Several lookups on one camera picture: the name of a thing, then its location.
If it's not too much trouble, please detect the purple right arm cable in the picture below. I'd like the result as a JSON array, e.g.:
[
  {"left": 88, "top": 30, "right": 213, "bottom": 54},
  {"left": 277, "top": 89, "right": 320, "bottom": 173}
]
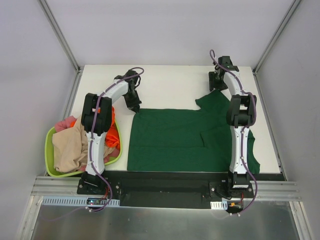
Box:
[{"left": 208, "top": 49, "right": 259, "bottom": 220}]

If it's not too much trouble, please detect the dark green t-shirt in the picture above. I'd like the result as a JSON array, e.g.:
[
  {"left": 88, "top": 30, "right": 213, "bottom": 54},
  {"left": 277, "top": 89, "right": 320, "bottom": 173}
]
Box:
[{"left": 126, "top": 89, "right": 261, "bottom": 174}]

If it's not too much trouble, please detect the aluminium frame post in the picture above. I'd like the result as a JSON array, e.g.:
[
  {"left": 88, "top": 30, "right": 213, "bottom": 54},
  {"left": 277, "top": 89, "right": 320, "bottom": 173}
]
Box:
[
  {"left": 251, "top": 0, "right": 305, "bottom": 75},
  {"left": 37, "top": 0, "right": 84, "bottom": 74}
]

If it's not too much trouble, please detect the orange t-shirt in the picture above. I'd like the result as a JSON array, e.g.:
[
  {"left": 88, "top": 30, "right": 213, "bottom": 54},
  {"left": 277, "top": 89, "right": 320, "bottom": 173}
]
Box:
[{"left": 65, "top": 107, "right": 121, "bottom": 150}]

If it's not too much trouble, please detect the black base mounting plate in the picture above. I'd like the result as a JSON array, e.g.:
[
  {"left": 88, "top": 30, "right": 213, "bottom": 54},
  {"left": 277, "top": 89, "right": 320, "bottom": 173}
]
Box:
[{"left": 67, "top": 171, "right": 257, "bottom": 209}]

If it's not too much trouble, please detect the beige t-shirt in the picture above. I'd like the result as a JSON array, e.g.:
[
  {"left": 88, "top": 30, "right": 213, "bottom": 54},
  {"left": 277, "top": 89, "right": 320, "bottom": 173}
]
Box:
[{"left": 51, "top": 116, "right": 114, "bottom": 173}]

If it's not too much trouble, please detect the right aluminium frame post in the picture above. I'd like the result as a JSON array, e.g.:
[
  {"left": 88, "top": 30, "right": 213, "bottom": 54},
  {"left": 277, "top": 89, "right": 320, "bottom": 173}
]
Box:
[{"left": 251, "top": 0, "right": 305, "bottom": 75}]

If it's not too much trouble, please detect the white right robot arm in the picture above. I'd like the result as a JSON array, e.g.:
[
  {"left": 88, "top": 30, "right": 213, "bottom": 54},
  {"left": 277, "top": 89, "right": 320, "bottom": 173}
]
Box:
[{"left": 209, "top": 50, "right": 257, "bottom": 200}]

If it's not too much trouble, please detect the aluminium front rail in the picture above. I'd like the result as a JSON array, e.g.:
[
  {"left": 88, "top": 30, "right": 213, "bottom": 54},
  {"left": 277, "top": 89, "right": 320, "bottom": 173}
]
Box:
[{"left": 31, "top": 176, "right": 302, "bottom": 202}]

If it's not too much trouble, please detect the white cable duct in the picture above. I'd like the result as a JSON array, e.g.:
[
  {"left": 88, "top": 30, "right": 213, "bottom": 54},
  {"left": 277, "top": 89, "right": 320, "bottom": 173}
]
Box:
[
  {"left": 210, "top": 201, "right": 228, "bottom": 211},
  {"left": 42, "top": 196, "right": 120, "bottom": 208}
]

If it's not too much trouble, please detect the left white cable duct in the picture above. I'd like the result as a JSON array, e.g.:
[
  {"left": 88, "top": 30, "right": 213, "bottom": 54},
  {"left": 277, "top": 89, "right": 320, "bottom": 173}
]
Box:
[{"left": 42, "top": 196, "right": 120, "bottom": 208}]

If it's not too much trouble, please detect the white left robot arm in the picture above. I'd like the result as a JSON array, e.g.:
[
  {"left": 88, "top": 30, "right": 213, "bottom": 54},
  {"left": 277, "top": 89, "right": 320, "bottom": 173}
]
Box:
[{"left": 77, "top": 67, "right": 144, "bottom": 195}]

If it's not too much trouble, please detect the left aluminium frame post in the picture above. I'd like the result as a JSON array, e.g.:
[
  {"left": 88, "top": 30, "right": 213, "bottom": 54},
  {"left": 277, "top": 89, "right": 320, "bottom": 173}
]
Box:
[{"left": 37, "top": 0, "right": 84, "bottom": 74}]

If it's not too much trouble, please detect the lime green plastic basket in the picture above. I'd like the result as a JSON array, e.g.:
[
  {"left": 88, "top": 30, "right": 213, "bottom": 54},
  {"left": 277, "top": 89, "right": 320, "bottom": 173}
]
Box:
[{"left": 44, "top": 123, "right": 122, "bottom": 178}]

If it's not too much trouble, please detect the right white cable duct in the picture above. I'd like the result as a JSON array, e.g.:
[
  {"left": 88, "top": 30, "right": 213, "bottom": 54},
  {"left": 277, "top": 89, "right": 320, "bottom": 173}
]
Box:
[{"left": 210, "top": 201, "right": 228, "bottom": 211}]

